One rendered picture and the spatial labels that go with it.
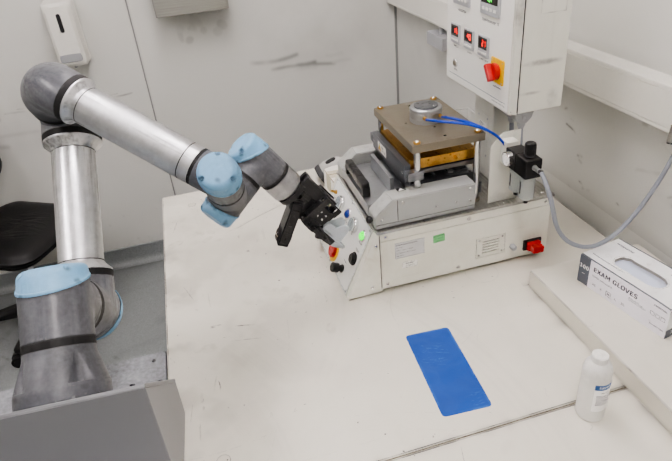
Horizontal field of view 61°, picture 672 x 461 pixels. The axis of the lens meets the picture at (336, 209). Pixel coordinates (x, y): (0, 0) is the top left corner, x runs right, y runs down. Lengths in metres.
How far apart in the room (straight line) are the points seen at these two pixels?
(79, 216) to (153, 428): 0.46
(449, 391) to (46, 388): 0.72
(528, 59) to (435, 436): 0.79
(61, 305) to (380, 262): 0.70
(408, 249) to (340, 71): 1.64
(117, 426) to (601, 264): 1.01
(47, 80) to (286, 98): 1.80
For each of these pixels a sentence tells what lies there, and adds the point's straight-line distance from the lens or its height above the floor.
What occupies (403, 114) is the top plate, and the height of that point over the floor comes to 1.11.
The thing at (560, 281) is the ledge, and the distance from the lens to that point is 1.43.
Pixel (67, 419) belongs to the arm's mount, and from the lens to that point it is 0.98.
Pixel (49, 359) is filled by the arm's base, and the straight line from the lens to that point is 1.04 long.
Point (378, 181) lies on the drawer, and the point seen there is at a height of 0.97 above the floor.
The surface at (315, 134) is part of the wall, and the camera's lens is 2.95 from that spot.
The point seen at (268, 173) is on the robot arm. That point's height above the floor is 1.12.
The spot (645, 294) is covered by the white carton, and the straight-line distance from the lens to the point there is 1.32.
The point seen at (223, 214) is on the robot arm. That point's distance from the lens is 1.17.
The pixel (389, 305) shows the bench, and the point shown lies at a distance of 1.40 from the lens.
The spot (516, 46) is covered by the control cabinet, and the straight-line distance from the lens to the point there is 1.30.
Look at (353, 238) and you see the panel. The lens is 1.43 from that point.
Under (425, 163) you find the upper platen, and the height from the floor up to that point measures 1.04.
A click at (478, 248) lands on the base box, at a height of 0.82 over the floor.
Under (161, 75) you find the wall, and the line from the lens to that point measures 2.77.
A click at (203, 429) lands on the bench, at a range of 1.21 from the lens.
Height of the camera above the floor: 1.64
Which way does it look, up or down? 30 degrees down
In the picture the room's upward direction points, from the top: 5 degrees counter-clockwise
